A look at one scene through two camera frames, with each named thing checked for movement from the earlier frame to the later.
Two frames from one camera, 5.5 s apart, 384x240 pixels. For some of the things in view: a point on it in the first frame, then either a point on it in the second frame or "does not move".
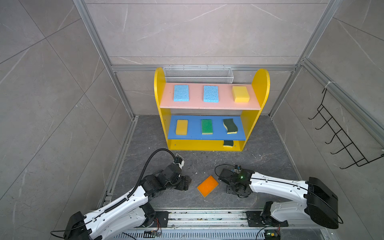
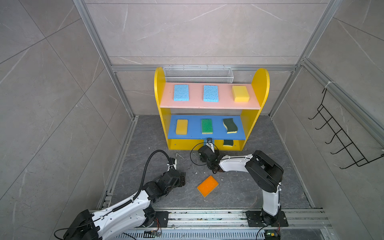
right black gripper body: (231, 190) → (216, 154)
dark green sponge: (230, 126) does not move
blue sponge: (181, 93) does not move
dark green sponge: (228, 143) does not move
